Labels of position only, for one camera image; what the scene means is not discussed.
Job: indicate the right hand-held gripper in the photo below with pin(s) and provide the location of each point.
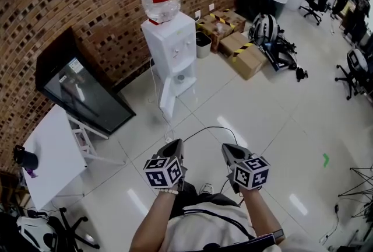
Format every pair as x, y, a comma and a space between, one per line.
250, 172

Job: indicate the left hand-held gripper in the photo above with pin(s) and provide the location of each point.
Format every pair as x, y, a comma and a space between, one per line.
163, 172

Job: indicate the grey cup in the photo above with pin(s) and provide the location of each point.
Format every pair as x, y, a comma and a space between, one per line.
181, 78

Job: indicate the person's right forearm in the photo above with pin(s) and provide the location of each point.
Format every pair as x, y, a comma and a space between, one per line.
262, 213

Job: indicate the person's left forearm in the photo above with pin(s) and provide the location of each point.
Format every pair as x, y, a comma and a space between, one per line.
154, 216

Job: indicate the white paper cup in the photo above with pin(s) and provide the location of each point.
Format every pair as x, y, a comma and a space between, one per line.
219, 28

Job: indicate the person's black trousers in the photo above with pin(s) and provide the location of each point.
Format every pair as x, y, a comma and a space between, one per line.
189, 195

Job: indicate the person's white shoe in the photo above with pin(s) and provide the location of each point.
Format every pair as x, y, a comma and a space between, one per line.
207, 188

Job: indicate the person's white shirt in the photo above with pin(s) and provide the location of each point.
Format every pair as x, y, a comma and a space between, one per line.
204, 227

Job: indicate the dark flat pouch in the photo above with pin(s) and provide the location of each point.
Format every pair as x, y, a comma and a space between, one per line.
250, 243

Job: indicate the green arrow floor marker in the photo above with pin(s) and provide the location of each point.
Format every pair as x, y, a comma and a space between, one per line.
326, 160

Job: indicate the white folding table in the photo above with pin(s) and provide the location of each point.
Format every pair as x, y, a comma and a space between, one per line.
55, 151

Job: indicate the small black device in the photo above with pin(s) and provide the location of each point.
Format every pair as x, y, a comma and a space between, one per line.
301, 74

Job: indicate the black tripod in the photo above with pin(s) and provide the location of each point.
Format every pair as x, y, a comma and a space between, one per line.
361, 183

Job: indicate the large plain cardboard box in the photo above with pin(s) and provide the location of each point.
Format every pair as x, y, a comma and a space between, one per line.
247, 59

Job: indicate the black glass-door cabinet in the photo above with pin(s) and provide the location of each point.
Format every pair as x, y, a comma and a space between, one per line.
78, 90

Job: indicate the pile of black equipment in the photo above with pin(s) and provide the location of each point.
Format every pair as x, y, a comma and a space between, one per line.
279, 52

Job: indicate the small purple object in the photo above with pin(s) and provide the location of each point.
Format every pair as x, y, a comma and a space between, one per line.
32, 174

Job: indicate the white water dispenser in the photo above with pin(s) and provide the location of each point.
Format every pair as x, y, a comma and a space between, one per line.
170, 41

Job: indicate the black and white office chair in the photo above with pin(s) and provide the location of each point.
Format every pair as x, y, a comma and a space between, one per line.
43, 230

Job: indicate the grey waste bin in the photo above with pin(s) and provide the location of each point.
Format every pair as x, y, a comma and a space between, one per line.
203, 45

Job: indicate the black lidded mug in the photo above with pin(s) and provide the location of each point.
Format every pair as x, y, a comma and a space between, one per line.
27, 159

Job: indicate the white and black striped helmet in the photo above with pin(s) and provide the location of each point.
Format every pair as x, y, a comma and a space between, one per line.
263, 27

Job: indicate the black and grey office chair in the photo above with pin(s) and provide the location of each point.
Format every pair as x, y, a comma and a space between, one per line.
357, 67

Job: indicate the cardboard box with striped tape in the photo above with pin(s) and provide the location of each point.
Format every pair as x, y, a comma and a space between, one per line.
223, 19

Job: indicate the white wall socket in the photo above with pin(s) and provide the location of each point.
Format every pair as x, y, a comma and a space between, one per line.
197, 14
211, 7

